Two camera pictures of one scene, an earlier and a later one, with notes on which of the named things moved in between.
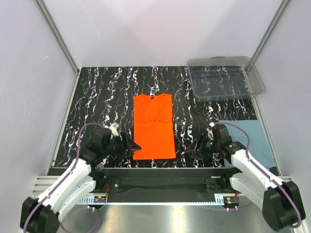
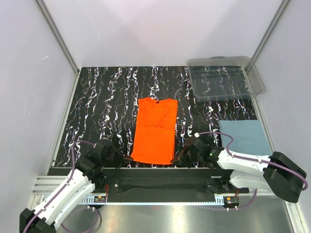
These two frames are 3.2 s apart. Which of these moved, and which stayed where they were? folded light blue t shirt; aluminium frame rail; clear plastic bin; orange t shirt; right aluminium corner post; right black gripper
Moved: orange t shirt; right black gripper
Stayed: aluminium frame rail; right aluminium corner post; clear plastic bin; folded light blue t shirt
